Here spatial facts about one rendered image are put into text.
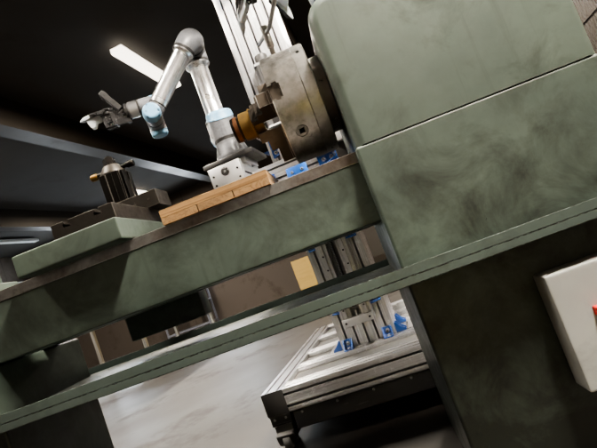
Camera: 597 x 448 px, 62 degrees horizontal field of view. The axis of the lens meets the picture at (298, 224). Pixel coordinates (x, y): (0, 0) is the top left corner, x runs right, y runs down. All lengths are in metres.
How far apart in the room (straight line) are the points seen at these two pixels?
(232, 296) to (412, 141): 10.03
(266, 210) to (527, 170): 0.63
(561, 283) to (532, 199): 0.20
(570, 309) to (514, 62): 0.57
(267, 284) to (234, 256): 9.55
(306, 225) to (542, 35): 0.71
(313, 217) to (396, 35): 0.48
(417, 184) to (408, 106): 0.19
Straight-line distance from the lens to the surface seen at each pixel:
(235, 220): 1.28
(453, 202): 1.22
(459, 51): 1.30
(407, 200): 1.20
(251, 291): 10.95
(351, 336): 2.22
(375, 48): 1.28
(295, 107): 1.32
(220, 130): 2.14
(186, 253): 1.32
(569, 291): 1.21
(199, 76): 2.39
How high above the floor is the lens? 0.65
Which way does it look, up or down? 4 degrees up
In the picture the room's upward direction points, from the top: 20 degrees counter-clockwise
